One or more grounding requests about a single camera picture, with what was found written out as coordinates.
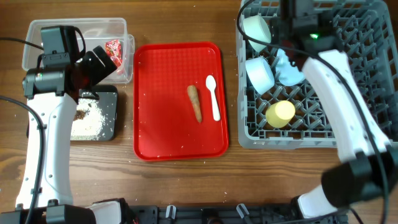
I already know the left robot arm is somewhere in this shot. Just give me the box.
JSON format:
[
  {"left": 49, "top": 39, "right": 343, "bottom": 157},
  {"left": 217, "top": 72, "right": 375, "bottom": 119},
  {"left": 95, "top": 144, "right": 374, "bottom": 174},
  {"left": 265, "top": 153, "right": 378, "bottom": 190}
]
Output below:
[{"left": 1, "top": 26, "right": 136, "bottom": 223}]

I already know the orange carrot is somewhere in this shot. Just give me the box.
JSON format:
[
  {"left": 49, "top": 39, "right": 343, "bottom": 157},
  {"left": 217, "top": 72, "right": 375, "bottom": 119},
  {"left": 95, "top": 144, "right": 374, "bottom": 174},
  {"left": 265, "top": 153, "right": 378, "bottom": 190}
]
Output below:
[{"left": 187, "top": 85, "right": 202, "bottom": 123}]

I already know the black plastic tray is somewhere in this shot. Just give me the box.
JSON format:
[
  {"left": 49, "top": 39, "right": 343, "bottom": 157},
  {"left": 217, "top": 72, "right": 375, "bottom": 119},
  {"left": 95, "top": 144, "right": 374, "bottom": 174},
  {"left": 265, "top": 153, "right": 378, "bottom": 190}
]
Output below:
[{"left": 27, "top": 85, "right": 119, "bottom": 144}]

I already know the red serving tray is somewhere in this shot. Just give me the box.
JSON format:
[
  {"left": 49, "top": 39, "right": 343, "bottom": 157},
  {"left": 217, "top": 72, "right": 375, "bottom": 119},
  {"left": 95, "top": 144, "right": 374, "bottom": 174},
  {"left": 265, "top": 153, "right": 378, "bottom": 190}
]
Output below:
[{"left": 133, "top": 42, "right": 229, "bottom": 161}]

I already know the grey dishwasher rack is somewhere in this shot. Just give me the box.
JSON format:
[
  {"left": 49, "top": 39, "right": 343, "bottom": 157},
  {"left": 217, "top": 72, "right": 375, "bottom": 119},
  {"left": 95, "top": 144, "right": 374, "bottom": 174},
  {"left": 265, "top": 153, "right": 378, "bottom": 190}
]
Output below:
[{"left": 236, "top": 1, "right": 397, "bottom": 149}]

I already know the white plastic spoon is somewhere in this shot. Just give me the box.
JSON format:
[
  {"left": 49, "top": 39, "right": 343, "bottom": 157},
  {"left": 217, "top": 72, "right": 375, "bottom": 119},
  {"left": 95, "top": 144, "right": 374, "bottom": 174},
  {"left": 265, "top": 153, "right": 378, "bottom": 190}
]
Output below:
[{"left": 206, "top": 75, "right": 221, "bottom": 121}]

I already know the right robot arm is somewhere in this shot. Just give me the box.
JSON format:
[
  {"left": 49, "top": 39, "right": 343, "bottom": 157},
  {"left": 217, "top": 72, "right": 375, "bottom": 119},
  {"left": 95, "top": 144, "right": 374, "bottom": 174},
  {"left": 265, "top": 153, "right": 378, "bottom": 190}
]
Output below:
[{"left": 278, "top": 1, "right": 397, "bottom": 218}]

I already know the white rice pile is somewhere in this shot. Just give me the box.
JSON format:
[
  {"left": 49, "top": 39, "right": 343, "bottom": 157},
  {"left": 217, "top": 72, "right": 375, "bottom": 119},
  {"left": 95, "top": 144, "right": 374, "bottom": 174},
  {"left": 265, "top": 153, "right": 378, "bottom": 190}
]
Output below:
[{"left": 71, "top": 99, "right": 105, "bottom": 141}]

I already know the yellow plastic cup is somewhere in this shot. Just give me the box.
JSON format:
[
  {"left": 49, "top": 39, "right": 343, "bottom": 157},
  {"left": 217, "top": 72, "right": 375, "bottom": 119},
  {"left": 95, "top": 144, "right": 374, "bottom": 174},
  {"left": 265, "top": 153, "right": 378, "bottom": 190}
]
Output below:
[{"left": 266, "top": 100, "right": 295, "bottom": 128}]

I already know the light blue plate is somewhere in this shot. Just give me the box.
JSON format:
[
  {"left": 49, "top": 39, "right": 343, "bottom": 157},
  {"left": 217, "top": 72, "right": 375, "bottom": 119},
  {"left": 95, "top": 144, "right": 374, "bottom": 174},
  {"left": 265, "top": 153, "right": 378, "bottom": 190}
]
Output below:
[{"left": 275, "top": 49, "right": 305, "bottom": 86}]

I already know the clear plastic bin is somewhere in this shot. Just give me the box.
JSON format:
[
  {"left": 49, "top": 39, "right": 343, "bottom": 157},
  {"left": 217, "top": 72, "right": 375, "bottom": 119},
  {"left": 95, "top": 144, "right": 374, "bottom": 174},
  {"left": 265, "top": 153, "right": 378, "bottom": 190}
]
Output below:
[{"left": 25, "top": 17, "right": 135, "bottom": 84}]

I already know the green bowl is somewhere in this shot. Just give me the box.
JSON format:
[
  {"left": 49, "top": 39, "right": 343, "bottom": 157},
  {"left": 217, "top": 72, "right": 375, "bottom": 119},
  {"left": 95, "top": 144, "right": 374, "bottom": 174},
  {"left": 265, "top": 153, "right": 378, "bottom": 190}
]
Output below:
[{"left": 243, "top": 15, "right": 272, "bottom": 44}]

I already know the red snack wrapper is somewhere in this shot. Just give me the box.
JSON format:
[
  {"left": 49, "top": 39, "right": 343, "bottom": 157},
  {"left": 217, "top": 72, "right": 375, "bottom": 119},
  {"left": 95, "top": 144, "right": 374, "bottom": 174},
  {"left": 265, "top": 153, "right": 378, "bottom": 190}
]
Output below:
[{"left": 104, "top": 39, "right": 123, "bottom": 67}]

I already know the brown food scrap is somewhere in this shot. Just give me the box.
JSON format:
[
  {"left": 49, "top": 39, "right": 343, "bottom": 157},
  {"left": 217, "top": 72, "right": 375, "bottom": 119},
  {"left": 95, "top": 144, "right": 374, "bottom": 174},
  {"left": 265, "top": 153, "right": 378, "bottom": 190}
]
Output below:
[{"left": 74, "top": 110, "right": 88, "bottom": 121}]

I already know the light blue bowl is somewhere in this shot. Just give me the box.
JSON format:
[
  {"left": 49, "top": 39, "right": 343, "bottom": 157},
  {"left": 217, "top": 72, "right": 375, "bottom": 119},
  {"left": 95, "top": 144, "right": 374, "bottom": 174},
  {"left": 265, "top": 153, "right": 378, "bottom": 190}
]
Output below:
[{"left": 245, "top": 57, "right": 275, "bottom": 95}]

